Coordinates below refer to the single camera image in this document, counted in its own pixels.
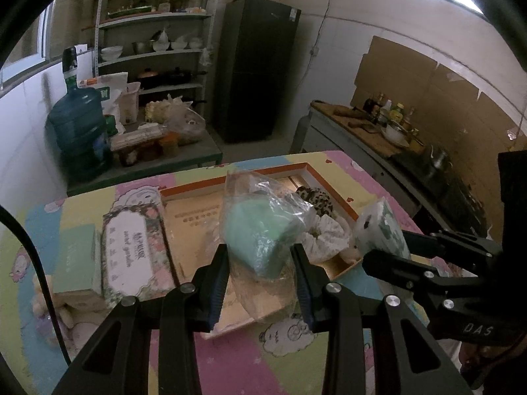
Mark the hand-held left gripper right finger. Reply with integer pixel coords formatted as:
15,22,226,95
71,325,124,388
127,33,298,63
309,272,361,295
290,244,474,395

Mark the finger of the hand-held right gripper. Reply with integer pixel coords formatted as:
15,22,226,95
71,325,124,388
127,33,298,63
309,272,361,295
361,248,483,310
401,229,504,276

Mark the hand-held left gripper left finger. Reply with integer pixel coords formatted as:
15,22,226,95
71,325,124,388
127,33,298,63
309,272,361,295
51,244,231,395

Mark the white green patterned tissue pack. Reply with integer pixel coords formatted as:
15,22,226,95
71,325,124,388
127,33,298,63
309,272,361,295
354,197,412,262

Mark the white fluffy cloth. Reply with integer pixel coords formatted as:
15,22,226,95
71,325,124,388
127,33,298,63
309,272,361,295
298,214,352,263

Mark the green towel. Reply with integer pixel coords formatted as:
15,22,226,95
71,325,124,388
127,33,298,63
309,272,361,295
218,169,318,322

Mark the gold box with orange rim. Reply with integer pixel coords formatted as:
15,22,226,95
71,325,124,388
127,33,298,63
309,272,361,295
160,162,365,340

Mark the leopard print scrunchie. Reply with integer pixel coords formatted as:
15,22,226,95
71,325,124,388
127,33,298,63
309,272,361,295
295,186,335,218

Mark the person's right hand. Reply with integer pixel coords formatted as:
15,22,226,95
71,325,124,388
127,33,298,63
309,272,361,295
460,329,527,392

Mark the pastel cartoon play mat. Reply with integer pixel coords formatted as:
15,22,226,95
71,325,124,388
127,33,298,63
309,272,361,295
0,150,466,395

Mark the metal pot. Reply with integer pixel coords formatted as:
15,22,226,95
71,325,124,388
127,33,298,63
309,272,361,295
428,146,451,169

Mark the floral tissue box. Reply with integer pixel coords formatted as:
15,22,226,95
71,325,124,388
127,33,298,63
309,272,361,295
101,203,178,303

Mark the grey kitchen counter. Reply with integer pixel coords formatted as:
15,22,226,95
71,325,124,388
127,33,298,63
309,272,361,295
300,99,503,239

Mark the white bowl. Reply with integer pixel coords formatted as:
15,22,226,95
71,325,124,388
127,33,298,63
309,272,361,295
381,125,410,147

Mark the low green table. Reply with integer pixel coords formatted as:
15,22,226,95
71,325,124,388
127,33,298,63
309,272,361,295
67,132,223,197

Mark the light green tissue pack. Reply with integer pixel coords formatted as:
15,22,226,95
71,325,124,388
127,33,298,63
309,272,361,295
53,232,108,311

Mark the group of condiment bottles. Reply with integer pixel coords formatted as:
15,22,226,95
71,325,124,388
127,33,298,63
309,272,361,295
362,92,425,141

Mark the wooden cutting board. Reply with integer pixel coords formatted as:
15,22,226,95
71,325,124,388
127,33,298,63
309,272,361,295
311,101,412,157

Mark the beige teddy bear plush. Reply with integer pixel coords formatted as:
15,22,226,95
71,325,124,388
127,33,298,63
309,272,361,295
31,274,103,338

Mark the clear plastic bag of goods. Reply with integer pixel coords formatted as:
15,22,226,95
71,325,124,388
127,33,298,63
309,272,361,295
165,94,207,145

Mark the blue water jug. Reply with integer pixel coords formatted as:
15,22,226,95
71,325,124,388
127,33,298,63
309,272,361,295
47,86,112,182

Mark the white sack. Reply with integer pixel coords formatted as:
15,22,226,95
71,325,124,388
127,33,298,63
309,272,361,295
78,73,143,126

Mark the black refrigerator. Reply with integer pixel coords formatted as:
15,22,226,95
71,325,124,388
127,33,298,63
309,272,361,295
218,0,302,144

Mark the black water jug pump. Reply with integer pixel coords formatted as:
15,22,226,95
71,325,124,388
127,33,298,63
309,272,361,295
62,46,79,89

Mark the grey metal shelf rack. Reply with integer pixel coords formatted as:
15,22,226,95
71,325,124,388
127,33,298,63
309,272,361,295
95,0,221,103

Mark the cardboard wall sheet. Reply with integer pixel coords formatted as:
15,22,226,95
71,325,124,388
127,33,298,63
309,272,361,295
351,35,527,198

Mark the black cable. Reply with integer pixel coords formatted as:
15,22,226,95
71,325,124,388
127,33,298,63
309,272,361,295
0,206,72,365

